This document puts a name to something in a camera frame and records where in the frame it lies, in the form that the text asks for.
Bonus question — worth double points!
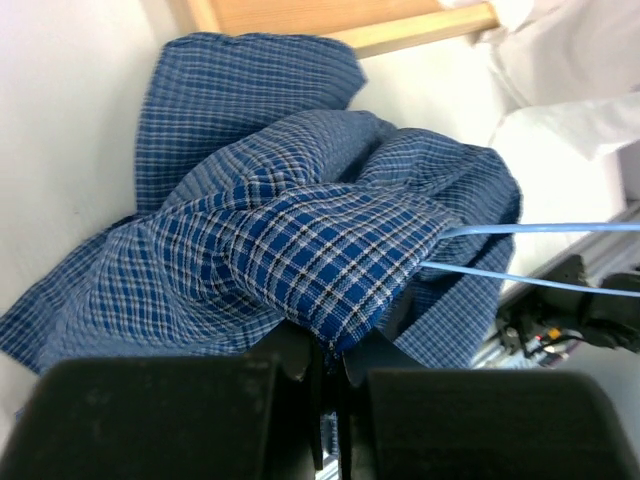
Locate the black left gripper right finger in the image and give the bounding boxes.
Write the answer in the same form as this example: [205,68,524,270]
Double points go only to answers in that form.
[339,289,640,480]

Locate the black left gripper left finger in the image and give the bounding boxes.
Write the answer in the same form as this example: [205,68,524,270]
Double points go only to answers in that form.
[1,324,323,479]

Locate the aluminium mounting rail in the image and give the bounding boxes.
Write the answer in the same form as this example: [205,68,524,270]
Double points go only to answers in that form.
[471,232,639,368]

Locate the white shirt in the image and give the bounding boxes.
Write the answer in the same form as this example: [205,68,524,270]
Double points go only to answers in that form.
[439,0,640,161]

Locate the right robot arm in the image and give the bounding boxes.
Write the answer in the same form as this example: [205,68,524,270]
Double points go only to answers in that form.
[495,285,639,359]

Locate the wooden clothes rack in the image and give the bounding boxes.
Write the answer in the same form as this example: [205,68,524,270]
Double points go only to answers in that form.
[174,0,499,58]

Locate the light blue wire hanger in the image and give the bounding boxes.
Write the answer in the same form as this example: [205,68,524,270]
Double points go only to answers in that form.
[419,222,639,299]

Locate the blue checked shirt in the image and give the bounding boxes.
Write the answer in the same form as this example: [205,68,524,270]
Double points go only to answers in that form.
[1,33,521,373]

